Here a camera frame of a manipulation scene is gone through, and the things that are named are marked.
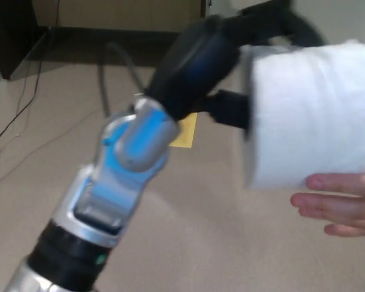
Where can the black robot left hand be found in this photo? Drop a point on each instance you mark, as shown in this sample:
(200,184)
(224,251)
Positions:
(194,67)

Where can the person's bare hand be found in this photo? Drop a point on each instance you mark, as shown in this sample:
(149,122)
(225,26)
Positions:
(346,207)

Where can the yellow paper sheet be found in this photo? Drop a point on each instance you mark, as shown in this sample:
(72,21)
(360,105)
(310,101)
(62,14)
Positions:
(185,134)

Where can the dark wooden desk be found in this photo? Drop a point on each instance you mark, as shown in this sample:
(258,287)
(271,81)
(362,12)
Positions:
(6,36)

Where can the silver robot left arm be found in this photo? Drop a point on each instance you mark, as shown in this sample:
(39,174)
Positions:
(134,146)

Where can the white toilet paper roll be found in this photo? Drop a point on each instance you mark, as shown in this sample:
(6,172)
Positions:
(307,121)

